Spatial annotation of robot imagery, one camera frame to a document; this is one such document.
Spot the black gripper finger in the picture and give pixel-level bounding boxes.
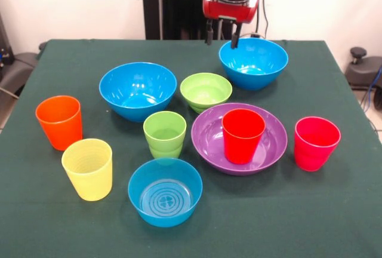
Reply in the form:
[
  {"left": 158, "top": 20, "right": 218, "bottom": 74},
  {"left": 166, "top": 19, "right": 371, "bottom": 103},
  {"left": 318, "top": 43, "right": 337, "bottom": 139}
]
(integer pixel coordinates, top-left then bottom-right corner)
[
  {"left": 204, "top": 19, "right": 214, "bottom": 45},
  {"left": 230, "top": 22, "right": 241, "bottom": 50}
]

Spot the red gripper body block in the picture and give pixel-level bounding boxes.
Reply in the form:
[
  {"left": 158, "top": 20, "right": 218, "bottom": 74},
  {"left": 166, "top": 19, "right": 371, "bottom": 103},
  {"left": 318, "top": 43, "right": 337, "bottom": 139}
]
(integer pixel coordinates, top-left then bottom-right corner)
[{"left": 202, "top": 0, "right": 259, "bottom": 24}]

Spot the red plastic cup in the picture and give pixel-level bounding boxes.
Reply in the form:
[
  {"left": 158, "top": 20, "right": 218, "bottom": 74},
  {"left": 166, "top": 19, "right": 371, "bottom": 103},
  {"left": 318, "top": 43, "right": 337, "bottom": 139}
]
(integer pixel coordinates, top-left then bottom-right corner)
[{"left": 221, "top": 108, "right": 266, "bottom": 165}]

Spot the large blue plastic bowl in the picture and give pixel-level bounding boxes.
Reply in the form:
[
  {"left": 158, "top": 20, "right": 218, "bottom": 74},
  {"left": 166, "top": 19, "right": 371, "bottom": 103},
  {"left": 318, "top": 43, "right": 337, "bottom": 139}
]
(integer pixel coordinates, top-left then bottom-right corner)
[
  {"left": 218, "top": 37, "right": 289, "bottom": 91},
  {"left": 98, "top": 62, "right": 178, "bottom": 123}
]

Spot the green plastic cup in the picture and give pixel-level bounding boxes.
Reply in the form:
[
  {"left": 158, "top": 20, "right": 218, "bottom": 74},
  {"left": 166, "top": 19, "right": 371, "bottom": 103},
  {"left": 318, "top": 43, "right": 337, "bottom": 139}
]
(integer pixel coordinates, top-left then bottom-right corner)
[
  {"left": 148, "top": 143, "right": 184, "bottom": 159},
  {"left": 143, "top": 110, "right": 187, "bottom": 151}
]

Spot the purple plastic bowl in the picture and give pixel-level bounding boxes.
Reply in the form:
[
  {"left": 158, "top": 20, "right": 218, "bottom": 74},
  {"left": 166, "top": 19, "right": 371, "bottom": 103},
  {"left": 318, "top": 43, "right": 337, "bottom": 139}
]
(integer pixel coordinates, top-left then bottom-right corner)
[{"left": 190, "top": 102, "right": 288, "bottom": 177}]

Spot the dark grey machine foot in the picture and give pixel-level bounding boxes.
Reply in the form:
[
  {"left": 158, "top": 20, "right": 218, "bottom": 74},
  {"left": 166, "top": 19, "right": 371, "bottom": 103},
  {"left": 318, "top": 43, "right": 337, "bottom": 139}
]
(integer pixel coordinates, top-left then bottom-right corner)
[
  {"left": 0, "top": 51, "right": 39, "bottom": 97},
  {"left": 346, "top": 46, "right": 382, "bottom": 90}
]

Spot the pink plastic cup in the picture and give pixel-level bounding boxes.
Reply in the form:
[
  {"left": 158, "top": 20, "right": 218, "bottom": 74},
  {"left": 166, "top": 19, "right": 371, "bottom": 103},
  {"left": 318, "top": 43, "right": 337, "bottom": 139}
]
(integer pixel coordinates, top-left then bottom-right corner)
[{"left": 294, "top": 116, "right": 341, "bottom": 172}]

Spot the orange plastic cup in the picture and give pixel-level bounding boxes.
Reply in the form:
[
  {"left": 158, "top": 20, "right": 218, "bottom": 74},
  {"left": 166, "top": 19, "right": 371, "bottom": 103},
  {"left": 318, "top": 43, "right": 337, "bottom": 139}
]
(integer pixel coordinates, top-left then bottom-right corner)
[{"left": 35, "top": 95, "right": 84, "bottom": 152}]

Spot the yellow plastic cup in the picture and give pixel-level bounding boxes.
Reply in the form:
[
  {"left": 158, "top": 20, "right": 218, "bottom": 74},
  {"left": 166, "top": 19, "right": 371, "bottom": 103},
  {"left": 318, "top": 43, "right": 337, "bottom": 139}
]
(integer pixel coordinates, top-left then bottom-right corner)
[{"left": 61, "top": 138, "right": 113, "bottom": 202}]

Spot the dark green tablecloth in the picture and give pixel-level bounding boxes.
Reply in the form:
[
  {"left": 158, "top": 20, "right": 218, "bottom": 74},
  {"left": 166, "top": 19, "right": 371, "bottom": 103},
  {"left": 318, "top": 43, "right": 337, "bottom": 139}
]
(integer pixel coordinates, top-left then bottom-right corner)
[{"left": 0, "top": 39, "right": 382, "bottom": 258}]

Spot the small patterned blue bowl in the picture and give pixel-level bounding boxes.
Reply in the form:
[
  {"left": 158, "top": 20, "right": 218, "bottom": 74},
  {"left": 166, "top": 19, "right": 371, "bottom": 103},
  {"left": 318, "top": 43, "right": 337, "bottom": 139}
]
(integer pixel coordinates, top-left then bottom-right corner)
[{"left": 128, "top": 158, "right": 204, "bottom": 228}]

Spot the black cable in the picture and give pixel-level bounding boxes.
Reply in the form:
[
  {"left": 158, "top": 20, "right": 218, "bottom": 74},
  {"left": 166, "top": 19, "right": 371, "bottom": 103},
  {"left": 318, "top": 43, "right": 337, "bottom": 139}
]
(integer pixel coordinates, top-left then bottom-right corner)
[{"left": 255, "top": 0, "right": 269, "bottom": 39}]

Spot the blue cable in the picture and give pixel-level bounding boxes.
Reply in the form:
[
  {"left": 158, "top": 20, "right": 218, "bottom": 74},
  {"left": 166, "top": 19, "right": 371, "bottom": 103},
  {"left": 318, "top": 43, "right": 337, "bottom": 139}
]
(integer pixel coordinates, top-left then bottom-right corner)
[{"left": 362, "top": 66, "right": 382, "bottom": 112}]

